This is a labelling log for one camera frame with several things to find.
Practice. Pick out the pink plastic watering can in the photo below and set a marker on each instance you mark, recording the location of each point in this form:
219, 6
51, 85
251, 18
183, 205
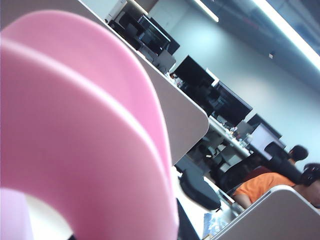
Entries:
75, 125

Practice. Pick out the black computer monitor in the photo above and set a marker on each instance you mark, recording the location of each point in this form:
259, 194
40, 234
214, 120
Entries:
232, 102
192, 72

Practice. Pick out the white office desk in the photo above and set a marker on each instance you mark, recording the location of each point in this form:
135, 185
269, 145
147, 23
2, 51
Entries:
227, 136

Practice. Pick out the black office chair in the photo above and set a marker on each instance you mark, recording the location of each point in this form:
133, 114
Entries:
200, 192

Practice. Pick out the black glass-front equipment box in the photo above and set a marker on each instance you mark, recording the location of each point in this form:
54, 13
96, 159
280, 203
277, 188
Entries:
152, 32

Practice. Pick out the computer monitor with grey screen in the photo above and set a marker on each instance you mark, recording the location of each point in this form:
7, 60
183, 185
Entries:
265, 135

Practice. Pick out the short ceiling light strip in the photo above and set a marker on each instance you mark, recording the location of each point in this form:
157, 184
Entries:
207, 10

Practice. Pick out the person in orange shirt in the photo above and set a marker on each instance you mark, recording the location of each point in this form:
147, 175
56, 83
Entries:
262, 185

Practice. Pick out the person with short black hair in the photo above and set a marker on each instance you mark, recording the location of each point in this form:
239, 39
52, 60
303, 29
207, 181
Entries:
298, 153

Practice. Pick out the grey partition corner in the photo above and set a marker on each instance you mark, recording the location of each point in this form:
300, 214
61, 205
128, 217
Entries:
277, 215

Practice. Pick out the long ceiling light strip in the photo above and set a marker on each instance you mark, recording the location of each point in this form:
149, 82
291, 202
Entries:
292, 27

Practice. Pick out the person wearing black headphones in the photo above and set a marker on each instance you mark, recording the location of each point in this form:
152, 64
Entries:
311, 177

